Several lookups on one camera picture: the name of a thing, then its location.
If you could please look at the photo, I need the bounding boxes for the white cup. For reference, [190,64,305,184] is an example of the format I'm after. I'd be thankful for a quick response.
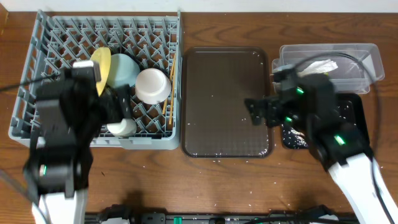
[106,118,137,138]

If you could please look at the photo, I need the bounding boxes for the light blue bowl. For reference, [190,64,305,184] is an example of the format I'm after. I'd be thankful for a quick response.
[106,54,141,88]

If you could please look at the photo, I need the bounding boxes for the white bowl with residue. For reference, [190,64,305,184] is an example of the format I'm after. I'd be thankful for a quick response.
[135,68,172,105]

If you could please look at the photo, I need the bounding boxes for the yellow round plate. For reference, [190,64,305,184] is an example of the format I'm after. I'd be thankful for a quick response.
[90,47,111,96]

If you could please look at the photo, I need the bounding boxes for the wooden chopstick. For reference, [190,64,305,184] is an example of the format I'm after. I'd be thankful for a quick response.
[161,53,177,115]
[169,59,176,125]

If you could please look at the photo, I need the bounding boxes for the white napkin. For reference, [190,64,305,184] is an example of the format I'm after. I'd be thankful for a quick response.
[298,59,338,77]

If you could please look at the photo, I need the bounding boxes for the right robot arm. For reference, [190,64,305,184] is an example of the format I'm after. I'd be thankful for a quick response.
[244,74,397,223]

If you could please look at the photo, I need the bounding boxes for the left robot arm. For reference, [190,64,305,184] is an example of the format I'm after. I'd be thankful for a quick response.
[23,67,129,223]

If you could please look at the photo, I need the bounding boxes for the black waste tray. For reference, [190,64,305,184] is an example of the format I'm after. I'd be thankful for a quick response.
[280,93,370,149]

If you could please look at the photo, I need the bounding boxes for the clear plastic waste bin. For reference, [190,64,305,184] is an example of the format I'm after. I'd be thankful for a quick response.
[272,43,385,94]

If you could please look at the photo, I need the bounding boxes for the rice and nut scraps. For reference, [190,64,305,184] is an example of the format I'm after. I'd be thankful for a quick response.
[284,99,355,147]

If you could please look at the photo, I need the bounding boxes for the dark brown serving tray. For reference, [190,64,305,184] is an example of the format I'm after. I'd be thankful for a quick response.
[181,47,273,158]

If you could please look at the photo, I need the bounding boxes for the grey plastic dish rack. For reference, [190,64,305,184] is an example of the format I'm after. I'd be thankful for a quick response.
[8,11,182,150]

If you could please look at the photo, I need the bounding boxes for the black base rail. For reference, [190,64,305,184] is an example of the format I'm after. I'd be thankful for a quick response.
[83,205,359,224]

